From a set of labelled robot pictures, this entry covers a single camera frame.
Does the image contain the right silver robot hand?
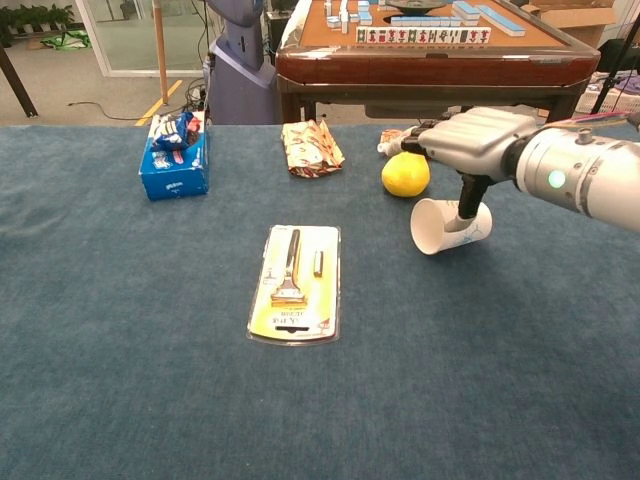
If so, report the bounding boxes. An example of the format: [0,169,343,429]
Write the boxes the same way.
[399,107,539,236]

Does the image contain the white floral paper cup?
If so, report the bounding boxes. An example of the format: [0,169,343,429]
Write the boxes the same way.
[409,197,494,256]

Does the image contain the yellow pear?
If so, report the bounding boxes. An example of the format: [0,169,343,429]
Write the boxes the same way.
[381,151,431,198]

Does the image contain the orange spouted drink pouch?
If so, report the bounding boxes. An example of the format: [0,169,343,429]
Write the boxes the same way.
[377,127,419,156]

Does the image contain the brown wooden mahjong table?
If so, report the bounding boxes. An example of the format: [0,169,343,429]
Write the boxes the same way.
[274,0,601,126]

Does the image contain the face-up mahjong tile row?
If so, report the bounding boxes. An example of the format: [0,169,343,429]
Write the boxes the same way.
[355,26,492,45]

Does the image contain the low blue mahjong tile row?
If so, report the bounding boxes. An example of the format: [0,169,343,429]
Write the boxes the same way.
[391,15,464,28]

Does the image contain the black tripod stand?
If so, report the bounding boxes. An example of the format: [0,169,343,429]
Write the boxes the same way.
[589,0,640,116]

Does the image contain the cardboard box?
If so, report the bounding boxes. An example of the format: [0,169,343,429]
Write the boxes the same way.
[529,0,619,49]

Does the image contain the beige red snack packet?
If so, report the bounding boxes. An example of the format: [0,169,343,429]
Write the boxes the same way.
[281,119,346,179]

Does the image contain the stacked blue mahjong tile cluster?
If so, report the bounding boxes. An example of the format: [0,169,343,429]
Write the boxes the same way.
[323,0,374,32]

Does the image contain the razor blister pack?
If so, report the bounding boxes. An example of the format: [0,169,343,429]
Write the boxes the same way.
[246,224,343,346]

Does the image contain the blue cookie packet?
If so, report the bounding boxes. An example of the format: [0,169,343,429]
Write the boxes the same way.
[149,111,201,153]

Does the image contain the blue cookie box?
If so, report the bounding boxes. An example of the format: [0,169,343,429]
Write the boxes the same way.
[138,112,210,202]

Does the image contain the wooden pole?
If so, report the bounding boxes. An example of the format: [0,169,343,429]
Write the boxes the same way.
[152,0,170,105]

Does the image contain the blue felt table cover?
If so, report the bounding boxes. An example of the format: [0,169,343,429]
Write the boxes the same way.
[0,124,640,480]

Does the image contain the green bag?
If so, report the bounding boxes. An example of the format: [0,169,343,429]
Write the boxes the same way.
[39,29,93,51]

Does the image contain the green potted plants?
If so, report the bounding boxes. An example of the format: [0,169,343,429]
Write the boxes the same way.
[0,4,76,46]

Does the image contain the black table leg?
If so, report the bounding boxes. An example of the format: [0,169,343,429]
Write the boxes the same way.
[0,42,39,119]

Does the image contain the long blue mahjong tile wall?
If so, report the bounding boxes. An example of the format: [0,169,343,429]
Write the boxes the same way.
[477,3,526,37]

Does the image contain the coloured wrist wire bundle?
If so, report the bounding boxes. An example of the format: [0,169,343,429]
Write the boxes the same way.
[549,110,632,129]

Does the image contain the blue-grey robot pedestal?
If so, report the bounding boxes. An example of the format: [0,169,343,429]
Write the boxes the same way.
[204,0,284,126]

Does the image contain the black floor cable bundle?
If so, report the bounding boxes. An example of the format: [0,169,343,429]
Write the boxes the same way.
[183,74,212,115]

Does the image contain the long black floor cable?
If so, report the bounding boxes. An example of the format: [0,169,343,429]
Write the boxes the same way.
[67,99,151,123]

